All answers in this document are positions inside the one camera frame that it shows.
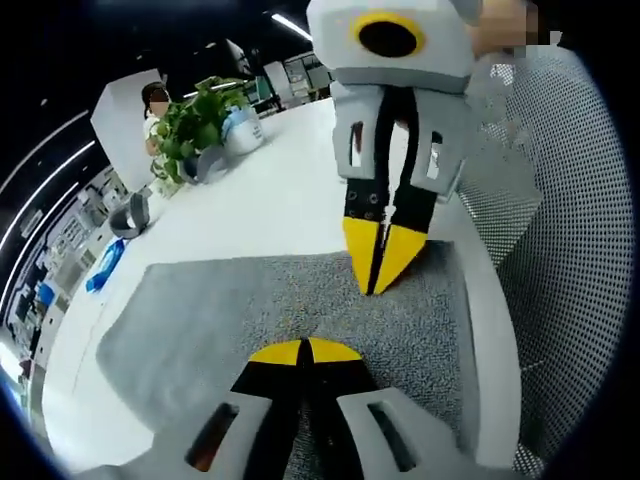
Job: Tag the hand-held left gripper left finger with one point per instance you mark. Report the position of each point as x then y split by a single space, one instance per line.
270 400

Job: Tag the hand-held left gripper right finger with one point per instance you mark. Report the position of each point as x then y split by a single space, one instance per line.
345 390

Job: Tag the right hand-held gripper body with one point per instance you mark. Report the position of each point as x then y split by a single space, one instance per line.
440 55

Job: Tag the grey towel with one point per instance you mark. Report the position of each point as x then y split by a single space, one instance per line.
200 310

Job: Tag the white table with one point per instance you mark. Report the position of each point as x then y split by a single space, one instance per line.
275 190

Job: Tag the grey mesh office chair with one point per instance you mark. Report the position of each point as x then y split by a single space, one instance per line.
565 250

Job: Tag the green leafy plant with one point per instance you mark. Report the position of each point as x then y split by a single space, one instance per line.
195 120

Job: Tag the blue wipes packet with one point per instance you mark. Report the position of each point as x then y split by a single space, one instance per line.
105 265

